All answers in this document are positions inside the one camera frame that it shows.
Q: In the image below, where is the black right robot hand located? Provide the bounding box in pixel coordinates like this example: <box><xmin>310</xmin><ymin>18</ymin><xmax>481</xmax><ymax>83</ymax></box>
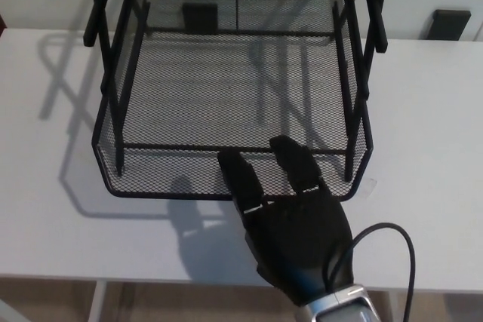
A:
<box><xmin>217</xmin><ymin>135</ymin><xmax>365</xmax><ymax>308</ymax></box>

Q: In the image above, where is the black mesh file tray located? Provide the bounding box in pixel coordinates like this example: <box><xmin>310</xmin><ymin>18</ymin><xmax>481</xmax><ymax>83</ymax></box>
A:
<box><xmin>91</xmin><ymin>0</ymin><xmax>375</xmax><ymax>203</ymax></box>

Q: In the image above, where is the black metal tray rack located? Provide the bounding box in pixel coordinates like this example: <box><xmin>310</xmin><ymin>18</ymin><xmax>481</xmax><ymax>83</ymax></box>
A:
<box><xmin>83</xmin><ymin>0</ymin><xmax>390</xmax><ymax>178</ymax></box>

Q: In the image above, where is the clear tape piece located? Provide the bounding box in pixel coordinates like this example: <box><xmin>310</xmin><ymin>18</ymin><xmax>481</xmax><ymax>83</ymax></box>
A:
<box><xmin>356</xmin><ymin>177</ymin><xmax>379</xmax><ymax>199</ymax></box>

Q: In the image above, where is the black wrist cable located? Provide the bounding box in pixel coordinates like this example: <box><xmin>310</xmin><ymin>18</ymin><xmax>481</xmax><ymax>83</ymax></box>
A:
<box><xmin>326</xmin><ymin>222</ymin><xmax>417</xmax><ymax>322</ymax></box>

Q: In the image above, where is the black rectangular wall fixture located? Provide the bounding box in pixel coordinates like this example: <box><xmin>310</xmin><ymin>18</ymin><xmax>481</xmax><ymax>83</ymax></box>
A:
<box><xmin>182</xmin><ymin>2</ymin><xmax>220</xmax><ymax>35</ymax></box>
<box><xmin>428</xmin><ymin>8</ymin><xmax>472</xmax><ymax>41</ymax></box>

